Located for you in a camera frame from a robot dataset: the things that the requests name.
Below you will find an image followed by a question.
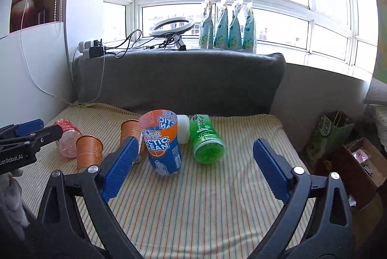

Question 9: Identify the white plastic cup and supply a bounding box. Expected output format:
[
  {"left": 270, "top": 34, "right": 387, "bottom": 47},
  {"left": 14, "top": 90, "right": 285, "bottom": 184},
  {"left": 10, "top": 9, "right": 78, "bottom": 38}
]
[{"left": 177, "top": 115, "right": 190, "bottom": 144}]

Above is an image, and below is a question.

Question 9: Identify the orange paper cup centre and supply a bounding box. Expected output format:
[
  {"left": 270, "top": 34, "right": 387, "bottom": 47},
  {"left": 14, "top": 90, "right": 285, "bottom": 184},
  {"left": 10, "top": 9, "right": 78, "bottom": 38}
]
[{"left": 120, "top": 119, "right": 146, "bottom": 164}]

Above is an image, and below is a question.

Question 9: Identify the white cable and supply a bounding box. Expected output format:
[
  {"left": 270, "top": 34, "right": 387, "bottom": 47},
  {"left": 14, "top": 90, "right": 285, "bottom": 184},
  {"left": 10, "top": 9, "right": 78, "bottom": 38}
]
[{"left": 19, "top": 0, "right": 107, "bottom": 109}]

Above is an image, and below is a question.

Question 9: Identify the brown cardboard box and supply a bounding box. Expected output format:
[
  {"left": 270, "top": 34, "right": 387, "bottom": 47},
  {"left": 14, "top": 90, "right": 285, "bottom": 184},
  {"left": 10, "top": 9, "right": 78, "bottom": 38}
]
[{"left": 340, "top": 138, "right": 386, "bottom": 209}]

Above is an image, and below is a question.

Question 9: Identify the red clear plastic cup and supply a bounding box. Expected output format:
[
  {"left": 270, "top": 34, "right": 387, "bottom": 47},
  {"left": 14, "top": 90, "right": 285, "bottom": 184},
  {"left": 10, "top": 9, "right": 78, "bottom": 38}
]
[{"left": 54, "top": 119, "right": 82, "bottom": 159}]

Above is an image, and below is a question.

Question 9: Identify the ring light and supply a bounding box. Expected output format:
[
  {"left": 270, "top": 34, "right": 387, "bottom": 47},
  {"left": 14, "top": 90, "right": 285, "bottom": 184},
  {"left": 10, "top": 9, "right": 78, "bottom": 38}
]
[{"left": 149, "top": 17, "right": 195, "bottom": 51}]

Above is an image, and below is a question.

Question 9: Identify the striped cushion cover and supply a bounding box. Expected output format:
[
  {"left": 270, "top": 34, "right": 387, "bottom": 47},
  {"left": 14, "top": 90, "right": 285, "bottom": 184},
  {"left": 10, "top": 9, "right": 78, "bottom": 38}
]
[{"left": 17, "top": 103, "right": 305, "bottom": 258}]

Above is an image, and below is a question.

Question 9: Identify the orange paper cup left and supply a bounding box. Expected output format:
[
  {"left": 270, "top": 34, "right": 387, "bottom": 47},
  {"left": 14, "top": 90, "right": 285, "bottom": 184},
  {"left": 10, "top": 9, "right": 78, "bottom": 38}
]
[{"left": 76, "top": 135, "right": 103, "bottom": 172}]

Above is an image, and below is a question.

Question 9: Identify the black cable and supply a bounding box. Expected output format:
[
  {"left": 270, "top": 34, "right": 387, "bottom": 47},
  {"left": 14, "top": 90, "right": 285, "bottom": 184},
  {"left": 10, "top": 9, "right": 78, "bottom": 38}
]
[{"left": 104, "top": 28, "right": 161, "bottom": 59}]

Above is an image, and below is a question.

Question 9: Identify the grey sofa backrest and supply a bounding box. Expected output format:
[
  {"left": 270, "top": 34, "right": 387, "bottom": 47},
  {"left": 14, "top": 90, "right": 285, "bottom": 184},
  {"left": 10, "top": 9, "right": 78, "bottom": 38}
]
[{"left": 74, "top": 49, "right": 286, "bottom": 117}]

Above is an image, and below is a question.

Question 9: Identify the black power adapter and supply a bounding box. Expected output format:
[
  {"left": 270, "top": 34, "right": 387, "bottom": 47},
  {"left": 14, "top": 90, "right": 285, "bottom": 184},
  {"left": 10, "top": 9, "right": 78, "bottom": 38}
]
[{"left": 89, "top": 45, "right": 105, "bottom": 59}]

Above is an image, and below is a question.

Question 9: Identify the white power strip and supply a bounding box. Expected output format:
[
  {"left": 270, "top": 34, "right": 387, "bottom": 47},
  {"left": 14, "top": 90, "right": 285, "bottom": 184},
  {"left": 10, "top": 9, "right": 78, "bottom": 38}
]
[{"left": 77, "top": 40, "right": 98, "bottom": 59}]

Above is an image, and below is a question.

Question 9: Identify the green tea plastic cup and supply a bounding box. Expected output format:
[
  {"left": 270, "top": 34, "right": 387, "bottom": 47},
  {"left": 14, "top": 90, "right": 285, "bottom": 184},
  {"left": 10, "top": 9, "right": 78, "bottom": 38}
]
[{"left": 190, "top": 114, "right": 226, "bottom": 165}]

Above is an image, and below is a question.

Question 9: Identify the green paper shopping bag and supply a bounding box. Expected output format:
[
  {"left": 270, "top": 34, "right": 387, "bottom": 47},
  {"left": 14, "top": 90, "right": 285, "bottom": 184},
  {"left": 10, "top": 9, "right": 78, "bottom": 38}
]
[{"left": 306, "top": 110, "right": 355, "bottom": 167}]

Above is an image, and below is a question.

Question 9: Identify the blue orange Arctic Ocean cup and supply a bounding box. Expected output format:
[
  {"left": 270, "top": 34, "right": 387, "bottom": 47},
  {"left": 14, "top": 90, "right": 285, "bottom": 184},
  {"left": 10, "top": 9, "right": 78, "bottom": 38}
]
[{"left": 139, "top": 110, "right": 182, "bottom": 177}]

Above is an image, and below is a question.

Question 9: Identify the orange paper cup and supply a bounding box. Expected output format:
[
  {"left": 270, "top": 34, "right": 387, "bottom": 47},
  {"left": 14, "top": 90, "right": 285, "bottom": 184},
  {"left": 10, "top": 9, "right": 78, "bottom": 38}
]
[
  {"left": 120, "top": 119, "right": 146, "bottom": 164},
  {"left": 76, "top": 135, "right": 103, "bottom": 172}
]

